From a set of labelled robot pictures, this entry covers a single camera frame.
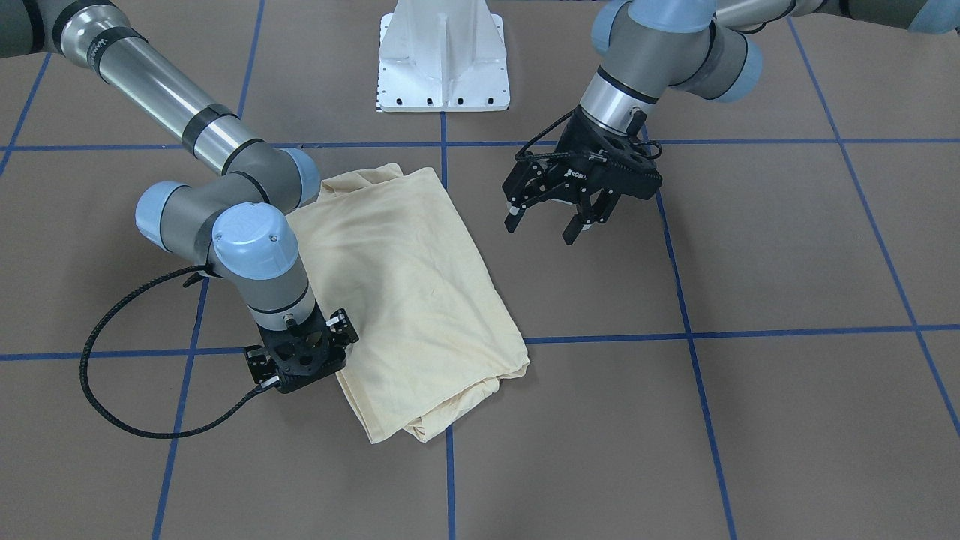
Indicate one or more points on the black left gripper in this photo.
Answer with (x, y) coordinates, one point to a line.
(568, 177)

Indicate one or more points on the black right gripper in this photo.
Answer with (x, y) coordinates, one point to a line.
(341, 327)

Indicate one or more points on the beige long-sleeve printed shirt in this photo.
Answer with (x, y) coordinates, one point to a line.
(434, 337)

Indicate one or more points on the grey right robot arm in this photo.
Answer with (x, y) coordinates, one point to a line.
(235, 226)

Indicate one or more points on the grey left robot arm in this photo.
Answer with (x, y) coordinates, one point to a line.
(647, 47)

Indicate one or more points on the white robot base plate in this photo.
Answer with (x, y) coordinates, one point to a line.
(442, 56)

